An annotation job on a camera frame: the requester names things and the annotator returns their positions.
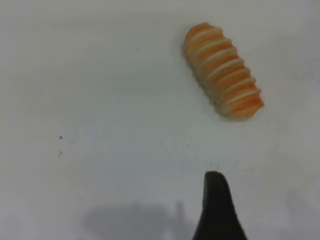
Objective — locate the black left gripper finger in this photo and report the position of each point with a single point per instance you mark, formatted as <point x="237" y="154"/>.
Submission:
<point x="217" y="212"/>

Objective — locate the orange striped bread roll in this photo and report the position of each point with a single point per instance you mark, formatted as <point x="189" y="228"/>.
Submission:
<point x="222" y="72"/>

